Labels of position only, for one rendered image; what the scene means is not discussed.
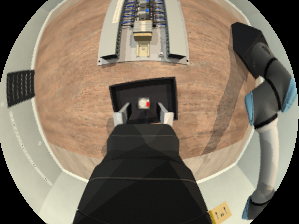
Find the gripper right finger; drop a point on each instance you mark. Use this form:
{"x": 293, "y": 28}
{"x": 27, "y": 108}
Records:
{"x": 164, "y": 115}

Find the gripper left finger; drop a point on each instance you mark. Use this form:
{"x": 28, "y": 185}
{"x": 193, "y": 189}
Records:
{"x": 122, "y": 115}

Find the grey relay panel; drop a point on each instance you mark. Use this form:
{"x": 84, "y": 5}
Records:
{"x": 133, "y": 42}

